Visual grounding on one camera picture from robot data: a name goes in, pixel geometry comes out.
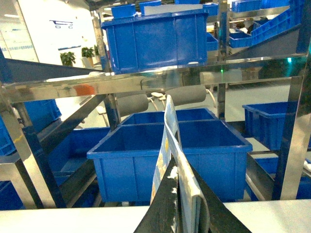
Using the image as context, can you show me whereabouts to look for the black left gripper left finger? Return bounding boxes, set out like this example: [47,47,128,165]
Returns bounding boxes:
[135,159,179,233]

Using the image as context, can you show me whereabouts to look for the steel rack upright post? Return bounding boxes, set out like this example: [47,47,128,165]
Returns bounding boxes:
[272,75,311,200]

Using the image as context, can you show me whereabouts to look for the grey office chair left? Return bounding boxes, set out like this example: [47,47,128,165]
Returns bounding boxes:
[117,94,149,117]

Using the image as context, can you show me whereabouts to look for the blue bin behind front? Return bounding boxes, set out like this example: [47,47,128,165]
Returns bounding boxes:
[121,108,218,125]

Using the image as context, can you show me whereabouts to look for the blue bin right shelf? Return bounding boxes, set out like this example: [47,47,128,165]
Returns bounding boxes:
[242,101,297,150]

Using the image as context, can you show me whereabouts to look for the grey office chair right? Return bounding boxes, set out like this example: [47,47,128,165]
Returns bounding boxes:
[165,85,206,106]

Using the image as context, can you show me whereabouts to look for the blue bin lower left shelf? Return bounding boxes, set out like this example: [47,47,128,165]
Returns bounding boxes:
[48,127,110,177]

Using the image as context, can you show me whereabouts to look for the blue bin shelf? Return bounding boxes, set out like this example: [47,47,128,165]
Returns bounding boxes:
[101,9,208,74]
[242,101,297,150]
[48,127,110,177]

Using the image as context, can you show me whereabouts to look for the blue bin top shelf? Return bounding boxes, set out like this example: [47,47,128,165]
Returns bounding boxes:
[101,9,208,74]

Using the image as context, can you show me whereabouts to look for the large blue bin front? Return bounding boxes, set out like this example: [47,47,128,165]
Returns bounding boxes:
[87,120,253,202]

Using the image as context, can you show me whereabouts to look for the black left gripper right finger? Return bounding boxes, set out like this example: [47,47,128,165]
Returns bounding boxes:
[178,149,250,233]

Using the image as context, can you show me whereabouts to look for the grey office chair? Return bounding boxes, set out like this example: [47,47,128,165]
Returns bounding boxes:
[117,94,149,117]
[165,85,206,106]

